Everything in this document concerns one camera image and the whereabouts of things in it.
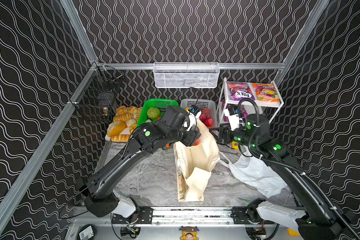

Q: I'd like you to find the white plastic grocery bag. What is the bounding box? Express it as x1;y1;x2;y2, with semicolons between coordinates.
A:
218;145;288;199

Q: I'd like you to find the black wire rack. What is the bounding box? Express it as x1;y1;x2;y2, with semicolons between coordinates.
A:
73;65;125;122

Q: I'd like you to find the white two-tier shelf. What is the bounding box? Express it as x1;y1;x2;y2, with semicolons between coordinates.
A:
216;77;285;127

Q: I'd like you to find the large round bread loaf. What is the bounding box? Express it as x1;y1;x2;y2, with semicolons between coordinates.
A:
107;121;127;138

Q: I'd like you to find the small toy figure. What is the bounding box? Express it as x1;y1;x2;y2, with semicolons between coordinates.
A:
179;226;200;240

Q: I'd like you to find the white plastic basket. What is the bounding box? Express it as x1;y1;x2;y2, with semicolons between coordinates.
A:
179;98;219;128

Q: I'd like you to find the white wire wall basket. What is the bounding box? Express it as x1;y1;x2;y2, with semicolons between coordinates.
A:
153;62;220;89

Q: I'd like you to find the yellow block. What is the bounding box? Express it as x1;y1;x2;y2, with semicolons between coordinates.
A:
287;229;300;237

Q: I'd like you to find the pink dragon fruit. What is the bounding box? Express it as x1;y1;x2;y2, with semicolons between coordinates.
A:
201;108;211;119

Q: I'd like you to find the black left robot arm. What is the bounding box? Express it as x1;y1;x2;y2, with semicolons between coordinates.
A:
79;106;201;218

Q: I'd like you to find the braided bread middle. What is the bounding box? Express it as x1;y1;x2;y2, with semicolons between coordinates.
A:
113;113;134;122

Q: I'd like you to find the green plastic basket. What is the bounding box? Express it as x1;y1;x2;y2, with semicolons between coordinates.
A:
137;99;179;126

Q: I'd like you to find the red apple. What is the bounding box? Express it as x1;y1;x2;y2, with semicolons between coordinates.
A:
204;118;215;128

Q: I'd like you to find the cream floral tote bag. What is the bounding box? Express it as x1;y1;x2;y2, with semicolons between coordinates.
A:
174;121;220;202

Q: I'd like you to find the orange candy bag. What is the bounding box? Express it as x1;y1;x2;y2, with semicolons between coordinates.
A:
252;83;280;103

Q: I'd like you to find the red tomato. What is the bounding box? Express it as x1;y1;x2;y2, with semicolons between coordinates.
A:
193;138;201;146

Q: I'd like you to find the long braided bread front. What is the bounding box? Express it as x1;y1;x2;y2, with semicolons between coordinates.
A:
110;135;131;143

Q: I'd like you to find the green cabbage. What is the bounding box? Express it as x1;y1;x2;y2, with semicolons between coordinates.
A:
147;107;161;121

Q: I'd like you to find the purple Fox's candy bag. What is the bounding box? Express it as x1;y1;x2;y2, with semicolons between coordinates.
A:
227;82;255;101

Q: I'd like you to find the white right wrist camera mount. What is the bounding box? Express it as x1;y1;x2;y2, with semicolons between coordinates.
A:
224;107;240;131

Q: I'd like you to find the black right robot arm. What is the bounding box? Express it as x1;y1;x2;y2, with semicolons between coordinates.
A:
229;98;360;240

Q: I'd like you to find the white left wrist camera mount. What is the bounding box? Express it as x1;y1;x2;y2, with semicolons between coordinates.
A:
187;105;201;131

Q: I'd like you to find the yellow tape measure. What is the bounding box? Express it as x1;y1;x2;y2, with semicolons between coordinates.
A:
232;142;239;150

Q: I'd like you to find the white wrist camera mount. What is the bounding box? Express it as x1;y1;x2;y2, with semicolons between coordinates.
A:
187;105;201;131
224;107;240;131

